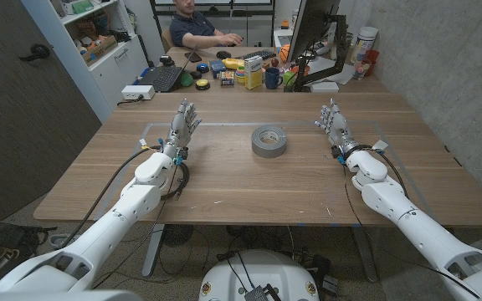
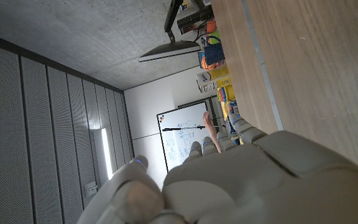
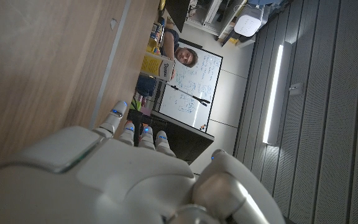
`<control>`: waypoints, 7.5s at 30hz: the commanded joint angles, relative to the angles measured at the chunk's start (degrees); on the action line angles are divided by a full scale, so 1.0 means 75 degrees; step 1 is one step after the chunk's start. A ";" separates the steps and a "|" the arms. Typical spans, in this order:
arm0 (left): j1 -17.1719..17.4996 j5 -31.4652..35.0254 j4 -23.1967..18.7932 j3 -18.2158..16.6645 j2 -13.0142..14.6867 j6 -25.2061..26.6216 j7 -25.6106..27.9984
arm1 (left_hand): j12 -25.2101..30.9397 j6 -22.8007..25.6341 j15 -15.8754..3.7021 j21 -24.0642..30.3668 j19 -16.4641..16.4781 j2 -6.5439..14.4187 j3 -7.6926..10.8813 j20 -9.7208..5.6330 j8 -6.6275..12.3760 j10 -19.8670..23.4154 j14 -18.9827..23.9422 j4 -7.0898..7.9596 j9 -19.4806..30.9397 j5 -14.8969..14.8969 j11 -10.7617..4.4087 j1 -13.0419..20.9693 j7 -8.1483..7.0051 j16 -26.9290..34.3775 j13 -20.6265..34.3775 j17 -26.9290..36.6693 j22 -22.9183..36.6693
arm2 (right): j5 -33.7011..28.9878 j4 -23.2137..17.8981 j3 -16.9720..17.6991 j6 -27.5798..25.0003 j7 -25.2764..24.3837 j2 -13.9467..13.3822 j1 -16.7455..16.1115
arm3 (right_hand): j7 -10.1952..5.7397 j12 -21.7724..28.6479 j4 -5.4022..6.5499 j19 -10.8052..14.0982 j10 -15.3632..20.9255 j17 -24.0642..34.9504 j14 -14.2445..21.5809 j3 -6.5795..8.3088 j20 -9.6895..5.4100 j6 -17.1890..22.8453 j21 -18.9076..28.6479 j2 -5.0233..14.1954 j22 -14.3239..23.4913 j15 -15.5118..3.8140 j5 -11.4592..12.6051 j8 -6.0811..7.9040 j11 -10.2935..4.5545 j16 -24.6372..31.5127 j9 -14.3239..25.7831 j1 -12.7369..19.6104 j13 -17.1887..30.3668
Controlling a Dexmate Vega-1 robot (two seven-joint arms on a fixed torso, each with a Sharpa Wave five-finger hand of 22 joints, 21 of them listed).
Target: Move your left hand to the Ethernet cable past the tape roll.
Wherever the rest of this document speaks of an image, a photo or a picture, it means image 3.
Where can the small grey ceiling sensor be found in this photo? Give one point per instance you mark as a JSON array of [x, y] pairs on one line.
[[296, 89]]

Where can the green cube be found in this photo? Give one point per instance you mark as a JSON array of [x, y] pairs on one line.
[[135, 104]]

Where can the black grabber stick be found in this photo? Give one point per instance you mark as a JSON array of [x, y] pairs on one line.
[[188, 95]]

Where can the long ceiling light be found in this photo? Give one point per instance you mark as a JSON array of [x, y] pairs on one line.
[[273, 93]]

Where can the yellow and white carton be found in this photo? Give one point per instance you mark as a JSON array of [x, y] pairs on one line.
[[155, 66]]

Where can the small colourful box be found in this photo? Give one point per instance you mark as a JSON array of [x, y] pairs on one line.
[[156, 31]]

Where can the whiteboard with blue writing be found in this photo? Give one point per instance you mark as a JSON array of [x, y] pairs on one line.
[[194, 81]]

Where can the seated person in dark shirt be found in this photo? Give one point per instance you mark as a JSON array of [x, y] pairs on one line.
[[185, 56]]

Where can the black computer monitor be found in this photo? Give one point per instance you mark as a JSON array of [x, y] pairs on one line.
[[185, 140]]

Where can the black monitor stand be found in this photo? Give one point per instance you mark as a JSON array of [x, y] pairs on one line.
[[138, 119]]

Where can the dark blue mug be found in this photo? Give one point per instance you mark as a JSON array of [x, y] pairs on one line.
[[145, 86]]

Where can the white shelf cabinet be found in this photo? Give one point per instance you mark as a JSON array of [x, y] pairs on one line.
[[210, 15]]

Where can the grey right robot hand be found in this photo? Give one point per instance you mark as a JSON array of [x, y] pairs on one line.
[[110, 180]]

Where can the white perforated device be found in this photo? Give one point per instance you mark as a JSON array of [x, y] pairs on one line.
[[248, 21]]

